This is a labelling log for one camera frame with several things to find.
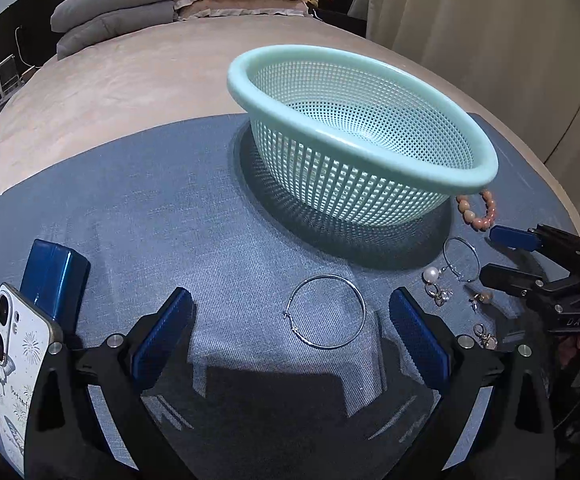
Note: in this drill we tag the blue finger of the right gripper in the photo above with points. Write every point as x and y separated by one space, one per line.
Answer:
511 281
514 238

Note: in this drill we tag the cream curtain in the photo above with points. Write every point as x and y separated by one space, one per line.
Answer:
520 59

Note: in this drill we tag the blue metal box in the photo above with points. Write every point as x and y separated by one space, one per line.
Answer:
54 280

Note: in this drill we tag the gold clasp pendant earring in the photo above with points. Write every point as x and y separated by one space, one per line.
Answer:
488 341

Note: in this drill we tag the white pearl earring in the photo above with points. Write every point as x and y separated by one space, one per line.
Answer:
435 289

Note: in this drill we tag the mint green plastic basket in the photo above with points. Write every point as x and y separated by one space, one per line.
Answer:
355 138

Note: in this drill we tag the small silver hoop earring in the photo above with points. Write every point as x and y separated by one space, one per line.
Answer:
461 259

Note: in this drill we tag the black headboard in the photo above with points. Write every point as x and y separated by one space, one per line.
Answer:
25 32

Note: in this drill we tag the beige bed cover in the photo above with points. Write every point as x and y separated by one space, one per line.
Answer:
168 73

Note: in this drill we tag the lower grey pillow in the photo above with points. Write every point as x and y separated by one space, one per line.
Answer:
114 24

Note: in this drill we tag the pearl stud earring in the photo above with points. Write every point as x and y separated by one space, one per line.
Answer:
480 299

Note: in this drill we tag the blue grey cloth mat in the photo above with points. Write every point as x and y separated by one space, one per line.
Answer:
293 369

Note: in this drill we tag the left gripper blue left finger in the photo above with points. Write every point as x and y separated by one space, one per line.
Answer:
155 336

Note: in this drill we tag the white patterned smartphone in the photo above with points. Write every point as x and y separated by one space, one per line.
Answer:
25 335

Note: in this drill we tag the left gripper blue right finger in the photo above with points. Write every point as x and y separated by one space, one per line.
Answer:
410 321

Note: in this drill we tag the white bedside device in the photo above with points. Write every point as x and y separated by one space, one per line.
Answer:
10 78

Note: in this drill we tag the lower pink frilled pillow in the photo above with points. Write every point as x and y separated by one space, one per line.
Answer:
223 8

